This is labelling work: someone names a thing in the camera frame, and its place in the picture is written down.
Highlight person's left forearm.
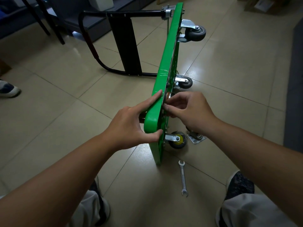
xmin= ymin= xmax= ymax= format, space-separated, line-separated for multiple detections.
xmin=0 ymin=133 xmax=116 ymax=227

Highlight person's right forearm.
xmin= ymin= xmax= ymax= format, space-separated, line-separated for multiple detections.
xmin=205 ymin=117 xmax=303 ymax=227

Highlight person's right hand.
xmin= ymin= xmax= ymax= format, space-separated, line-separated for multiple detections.
xmin=163 ymin=91 xmax=219 ymax=136

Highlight white box on shelf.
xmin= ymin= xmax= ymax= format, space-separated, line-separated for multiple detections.
xmin=87 ymin=0 xmax=115 ymax=11

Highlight silver wrench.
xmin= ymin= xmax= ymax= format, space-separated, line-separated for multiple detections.
xmin=178 ymin=160 xmax=189 ymax=197

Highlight person's left hand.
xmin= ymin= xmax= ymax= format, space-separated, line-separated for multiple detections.
xmin=103 ymin=90 xmax=164 ymax=153

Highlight person's light trousers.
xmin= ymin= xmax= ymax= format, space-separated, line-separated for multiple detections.
xmin=66 ymin=190 xmax=299 ymax=227

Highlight green platform trolley deck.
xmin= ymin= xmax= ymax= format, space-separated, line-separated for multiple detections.
xmin=78 ymin=2 xmax=185 ymax=166

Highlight person's dark shoe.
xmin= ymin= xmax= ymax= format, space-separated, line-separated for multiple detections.
xmin=215 ymin=170 xmax=255 ymax=227
xmin=89 ymin=176 xmax=110 ymax=226

